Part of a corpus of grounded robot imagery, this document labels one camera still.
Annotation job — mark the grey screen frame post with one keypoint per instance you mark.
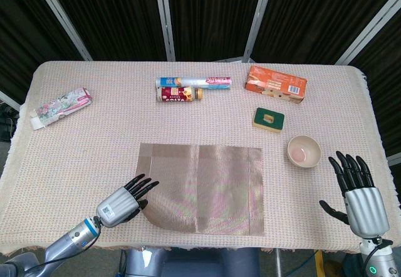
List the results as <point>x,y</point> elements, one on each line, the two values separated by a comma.
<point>394,160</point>
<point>259,17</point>
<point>62,17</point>
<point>371,31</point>
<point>165,17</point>
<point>9,99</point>

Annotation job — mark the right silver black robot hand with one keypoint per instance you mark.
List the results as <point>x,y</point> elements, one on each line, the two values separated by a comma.
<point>366,211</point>

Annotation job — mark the pink floral carton box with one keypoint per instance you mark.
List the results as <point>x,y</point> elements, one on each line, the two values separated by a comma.
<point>62,106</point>

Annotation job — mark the red label coffee bottle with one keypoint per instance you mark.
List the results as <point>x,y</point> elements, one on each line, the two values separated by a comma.
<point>175,95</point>

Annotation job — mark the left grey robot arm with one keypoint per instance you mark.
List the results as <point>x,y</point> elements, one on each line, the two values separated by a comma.
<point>72,236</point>

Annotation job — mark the dark pleated screen panel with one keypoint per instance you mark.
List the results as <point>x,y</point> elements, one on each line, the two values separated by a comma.
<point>313,17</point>
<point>109,17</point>
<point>25,39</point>
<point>385,86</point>
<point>213,17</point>

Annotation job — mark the beige woven tablecloth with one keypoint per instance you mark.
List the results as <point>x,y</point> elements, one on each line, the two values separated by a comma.
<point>78,164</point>

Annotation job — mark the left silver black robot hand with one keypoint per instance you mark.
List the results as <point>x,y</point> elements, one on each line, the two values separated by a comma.
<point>116,206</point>

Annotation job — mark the light brown bowl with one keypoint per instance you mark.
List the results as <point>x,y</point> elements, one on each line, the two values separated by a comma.
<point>304,151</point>

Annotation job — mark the orange cardboard box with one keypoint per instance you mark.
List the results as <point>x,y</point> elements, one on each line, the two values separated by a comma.
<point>272,81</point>

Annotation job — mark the brown woven placemat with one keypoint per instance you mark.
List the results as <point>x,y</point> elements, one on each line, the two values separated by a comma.
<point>219,189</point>

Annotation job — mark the green yellow sponge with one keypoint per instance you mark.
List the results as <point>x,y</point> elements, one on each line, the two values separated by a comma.
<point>260,118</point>

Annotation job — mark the blue pink plastic wrap roll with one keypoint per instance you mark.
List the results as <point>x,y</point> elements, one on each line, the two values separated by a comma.
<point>194,82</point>

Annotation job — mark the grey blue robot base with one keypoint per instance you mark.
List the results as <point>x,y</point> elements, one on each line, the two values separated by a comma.
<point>188,263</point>

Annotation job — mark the white table leg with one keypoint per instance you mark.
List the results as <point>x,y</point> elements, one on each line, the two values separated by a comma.
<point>277,263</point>

